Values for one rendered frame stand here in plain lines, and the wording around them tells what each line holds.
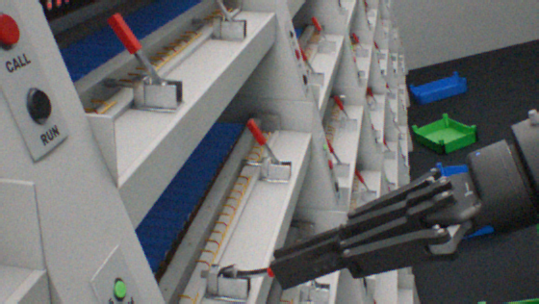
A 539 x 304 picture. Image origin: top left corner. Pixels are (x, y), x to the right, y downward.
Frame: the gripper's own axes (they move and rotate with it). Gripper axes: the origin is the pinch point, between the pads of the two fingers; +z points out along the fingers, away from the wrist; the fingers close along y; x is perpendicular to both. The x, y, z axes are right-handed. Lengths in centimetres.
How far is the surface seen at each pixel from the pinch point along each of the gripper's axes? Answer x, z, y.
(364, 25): -13, 10, 185
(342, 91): -15, 14, 114
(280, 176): -0.2, 8.2, 25.7
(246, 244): -0.3, 9.5, 9.1
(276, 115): 3.4, 10.3, 43.1
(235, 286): 0.5, 7.8, -1.0
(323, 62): 0, 9, 87
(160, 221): 6.2, 17.0, 8.7
